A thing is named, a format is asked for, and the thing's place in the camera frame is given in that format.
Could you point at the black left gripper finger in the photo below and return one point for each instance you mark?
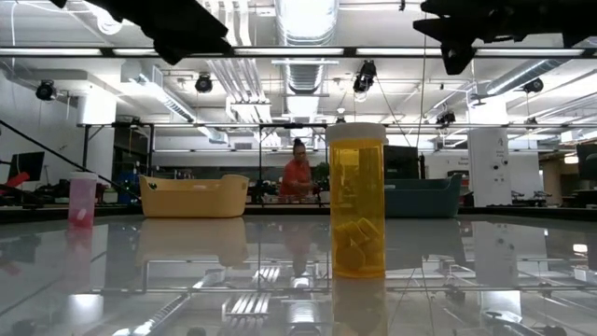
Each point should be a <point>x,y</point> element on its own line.
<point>170,55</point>
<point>196,39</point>

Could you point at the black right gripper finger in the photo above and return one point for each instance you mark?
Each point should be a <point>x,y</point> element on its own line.
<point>458,56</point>
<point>457,25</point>

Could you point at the yellow plastic bin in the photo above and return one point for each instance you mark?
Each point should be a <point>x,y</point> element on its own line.
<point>196,198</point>

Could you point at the blue plastic bin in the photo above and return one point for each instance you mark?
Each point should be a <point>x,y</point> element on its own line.
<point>424,200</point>

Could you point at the wide pink pill bottle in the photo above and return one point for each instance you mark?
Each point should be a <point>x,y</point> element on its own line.
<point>83,200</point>

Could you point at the large amber pill bottle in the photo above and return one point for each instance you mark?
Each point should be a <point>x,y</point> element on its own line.
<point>356,210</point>

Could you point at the black ceiling spotlight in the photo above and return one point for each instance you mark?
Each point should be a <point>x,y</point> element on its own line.
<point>446,117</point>
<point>204,84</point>
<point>533,85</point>
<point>45,90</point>
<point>365,79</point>

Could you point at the grey ceiling pipe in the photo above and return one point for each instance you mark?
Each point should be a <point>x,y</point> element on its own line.
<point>522,77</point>

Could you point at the black storage cabinet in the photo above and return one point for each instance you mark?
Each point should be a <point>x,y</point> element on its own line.
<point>133,158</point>

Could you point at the white square pillar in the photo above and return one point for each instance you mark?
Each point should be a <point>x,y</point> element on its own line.
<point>490,168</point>

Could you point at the thin black slanted rod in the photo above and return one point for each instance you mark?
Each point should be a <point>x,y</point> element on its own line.
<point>70,160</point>

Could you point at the person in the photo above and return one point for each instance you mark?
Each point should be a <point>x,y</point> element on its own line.
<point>296,177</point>

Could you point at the black computer monitor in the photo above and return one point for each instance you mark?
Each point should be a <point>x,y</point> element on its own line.
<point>30,165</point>

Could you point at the red object on desk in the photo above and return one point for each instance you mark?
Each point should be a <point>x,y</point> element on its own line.
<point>18,179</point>

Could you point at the black background rig frame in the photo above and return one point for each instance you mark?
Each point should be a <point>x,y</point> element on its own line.
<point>140,124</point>

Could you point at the silver ceiling air duct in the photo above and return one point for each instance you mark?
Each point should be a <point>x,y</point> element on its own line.
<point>305,23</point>

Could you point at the black wall screen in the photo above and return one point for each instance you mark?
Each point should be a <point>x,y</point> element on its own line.
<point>401,163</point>

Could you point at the black aluminium table frame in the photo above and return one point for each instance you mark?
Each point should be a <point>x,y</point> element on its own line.
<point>37,214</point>

